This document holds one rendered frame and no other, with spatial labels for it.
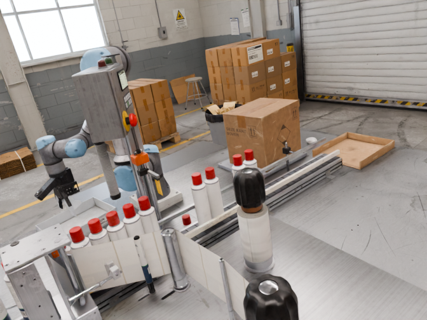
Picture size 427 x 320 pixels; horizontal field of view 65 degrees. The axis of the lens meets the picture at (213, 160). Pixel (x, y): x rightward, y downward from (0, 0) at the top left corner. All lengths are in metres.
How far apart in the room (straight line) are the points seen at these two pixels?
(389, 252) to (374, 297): 0.25
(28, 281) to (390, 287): 0.84
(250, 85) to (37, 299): 4.20
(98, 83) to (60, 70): 5.56
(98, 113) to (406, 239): 0.99
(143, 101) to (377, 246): 3.79
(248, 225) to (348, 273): 0.29
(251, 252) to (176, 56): 6.74
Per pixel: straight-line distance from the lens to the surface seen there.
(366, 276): 1.01
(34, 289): 0.88
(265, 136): 1.55
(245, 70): 4.72
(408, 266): 1.13
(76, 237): 1.01
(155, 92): 4.64
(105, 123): 0.97
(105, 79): 0.94
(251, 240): 0.94
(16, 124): 6.41
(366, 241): 1.20
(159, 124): 4.72
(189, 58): 7.69
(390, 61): 5.29
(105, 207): 1.60
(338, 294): 0.95
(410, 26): 5.13
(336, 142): 1.92
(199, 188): 1.13
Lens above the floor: 1.55
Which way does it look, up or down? 23 degrees down
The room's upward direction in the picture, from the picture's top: 10 degrees counter-clockwise
